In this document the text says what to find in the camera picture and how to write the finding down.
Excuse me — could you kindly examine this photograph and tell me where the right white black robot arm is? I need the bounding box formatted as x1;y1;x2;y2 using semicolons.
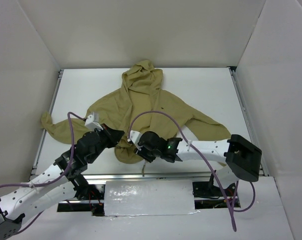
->
128;130;262;196

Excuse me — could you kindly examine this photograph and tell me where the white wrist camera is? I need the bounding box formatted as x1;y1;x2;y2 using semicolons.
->
127;130;142;150
84;112;102;132

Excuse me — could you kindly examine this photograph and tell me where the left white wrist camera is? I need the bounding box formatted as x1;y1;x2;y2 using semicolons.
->
84;112;102;132

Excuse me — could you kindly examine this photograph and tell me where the white foil covered panel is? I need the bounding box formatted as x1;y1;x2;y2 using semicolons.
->
104;179;196;217

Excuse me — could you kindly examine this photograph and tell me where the front aluminium rail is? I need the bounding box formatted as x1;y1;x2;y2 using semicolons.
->
28;172;269;182

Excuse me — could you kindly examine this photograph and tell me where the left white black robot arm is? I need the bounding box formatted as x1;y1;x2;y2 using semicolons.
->
0;124;125;240

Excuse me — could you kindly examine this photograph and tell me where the right aluminium side rail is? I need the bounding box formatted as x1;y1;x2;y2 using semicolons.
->
228;66;269;176

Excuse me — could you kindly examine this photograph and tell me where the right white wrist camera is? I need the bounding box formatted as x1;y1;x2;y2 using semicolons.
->
127;130;142;150

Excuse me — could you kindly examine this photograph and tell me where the left aluminium side rail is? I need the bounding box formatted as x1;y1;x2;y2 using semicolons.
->
29;69;64;180

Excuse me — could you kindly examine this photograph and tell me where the aluminium side rail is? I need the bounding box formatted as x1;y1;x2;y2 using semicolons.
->
228;66;269;176
29;69;64;180

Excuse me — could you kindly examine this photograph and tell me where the tan hooded zip jacket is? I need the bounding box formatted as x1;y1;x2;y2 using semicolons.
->
39;58;232;176

